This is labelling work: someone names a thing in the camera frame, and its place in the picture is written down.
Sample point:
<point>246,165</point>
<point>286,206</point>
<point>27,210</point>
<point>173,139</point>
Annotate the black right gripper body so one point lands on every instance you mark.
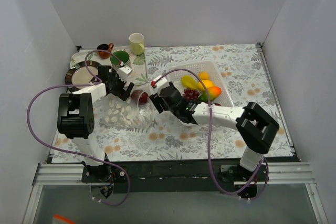
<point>159,102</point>

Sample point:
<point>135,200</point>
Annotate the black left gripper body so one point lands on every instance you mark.
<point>122,89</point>

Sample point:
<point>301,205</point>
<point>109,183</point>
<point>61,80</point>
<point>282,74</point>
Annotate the dark red fake apple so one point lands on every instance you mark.
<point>139,97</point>

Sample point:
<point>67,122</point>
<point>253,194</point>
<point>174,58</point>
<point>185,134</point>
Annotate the red fake grape bunch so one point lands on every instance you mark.
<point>190,94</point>

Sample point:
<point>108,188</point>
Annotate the polka dot zip top bag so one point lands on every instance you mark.
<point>129,114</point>

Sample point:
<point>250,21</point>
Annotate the orange fake fruit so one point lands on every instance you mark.
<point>205,84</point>

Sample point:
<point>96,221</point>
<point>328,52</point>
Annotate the orange green fake mango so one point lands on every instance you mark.
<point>212,93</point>

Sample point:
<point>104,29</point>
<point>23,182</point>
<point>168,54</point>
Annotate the yellow fake lemon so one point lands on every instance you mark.
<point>204,75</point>

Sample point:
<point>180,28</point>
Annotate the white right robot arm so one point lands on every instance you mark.
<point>257,128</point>

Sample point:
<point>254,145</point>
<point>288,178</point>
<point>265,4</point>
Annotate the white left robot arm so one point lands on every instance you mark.
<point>76,116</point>

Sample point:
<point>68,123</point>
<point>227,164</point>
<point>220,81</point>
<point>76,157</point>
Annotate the green inside floral mug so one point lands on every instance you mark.
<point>120,56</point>

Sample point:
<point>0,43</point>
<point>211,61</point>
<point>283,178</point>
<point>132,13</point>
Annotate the black rimmed ceramic plate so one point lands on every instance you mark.
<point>78,74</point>

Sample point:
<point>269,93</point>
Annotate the floral tablecloth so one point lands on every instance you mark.
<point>166,138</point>

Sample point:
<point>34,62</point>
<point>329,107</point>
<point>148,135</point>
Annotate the brown small teacup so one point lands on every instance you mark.
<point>104,50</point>

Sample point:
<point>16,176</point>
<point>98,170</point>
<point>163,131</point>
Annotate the pale yellow mug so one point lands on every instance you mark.
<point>137,43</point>

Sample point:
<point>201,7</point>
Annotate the orange tipped object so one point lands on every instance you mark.
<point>59,220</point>

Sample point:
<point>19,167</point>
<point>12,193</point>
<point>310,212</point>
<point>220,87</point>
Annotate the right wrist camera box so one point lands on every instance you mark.
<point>159,83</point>

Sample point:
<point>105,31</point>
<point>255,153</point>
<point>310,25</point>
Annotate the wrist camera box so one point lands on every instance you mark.
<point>159,83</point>
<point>124,72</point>

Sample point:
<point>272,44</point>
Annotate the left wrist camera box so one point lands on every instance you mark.
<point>124,72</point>

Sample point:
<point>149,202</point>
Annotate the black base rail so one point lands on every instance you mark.
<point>177,176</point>

